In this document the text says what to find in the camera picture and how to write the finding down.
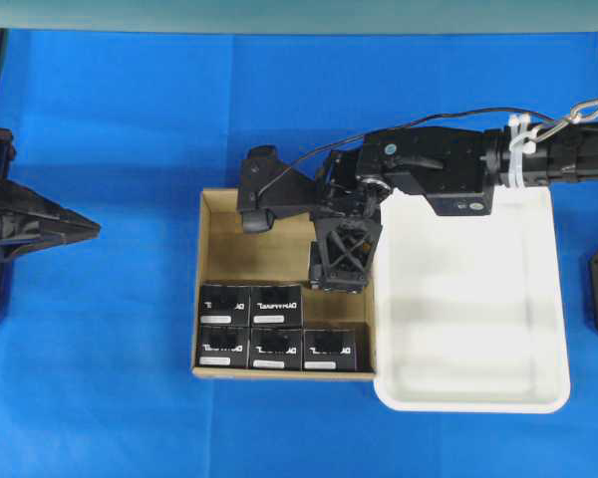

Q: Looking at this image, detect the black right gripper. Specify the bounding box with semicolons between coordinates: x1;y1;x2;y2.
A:
308;149;393;294

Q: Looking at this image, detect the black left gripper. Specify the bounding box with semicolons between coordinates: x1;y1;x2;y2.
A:
0;128;101;292

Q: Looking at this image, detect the black product box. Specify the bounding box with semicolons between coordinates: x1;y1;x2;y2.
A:
249;284;303;329
303;329;357;372
248;328;303;371
198;284;250;328
195;326;250;369

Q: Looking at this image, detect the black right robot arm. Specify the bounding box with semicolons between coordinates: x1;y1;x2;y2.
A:
308;123;598;293

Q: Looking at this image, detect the cardboard box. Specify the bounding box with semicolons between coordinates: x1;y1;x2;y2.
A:
189;188;376;381

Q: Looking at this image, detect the white plastic tray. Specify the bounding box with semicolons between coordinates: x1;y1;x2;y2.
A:
373;188;571;413

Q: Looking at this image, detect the blue table cloth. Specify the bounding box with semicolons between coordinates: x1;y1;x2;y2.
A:
0;30;598;477

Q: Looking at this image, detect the white zip tie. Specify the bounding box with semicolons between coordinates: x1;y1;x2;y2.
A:
508;114;541;189

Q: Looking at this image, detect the teal backdrop sheet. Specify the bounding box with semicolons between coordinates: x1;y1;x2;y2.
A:
0;0;598;35

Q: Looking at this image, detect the metal carabiner hook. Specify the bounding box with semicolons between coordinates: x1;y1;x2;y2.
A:
529;99;598;143

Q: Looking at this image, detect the black camera cable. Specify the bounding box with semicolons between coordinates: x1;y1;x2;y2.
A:
256;107;562;200

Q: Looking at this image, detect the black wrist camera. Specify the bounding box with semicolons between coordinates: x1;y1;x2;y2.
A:
236;145;321;234

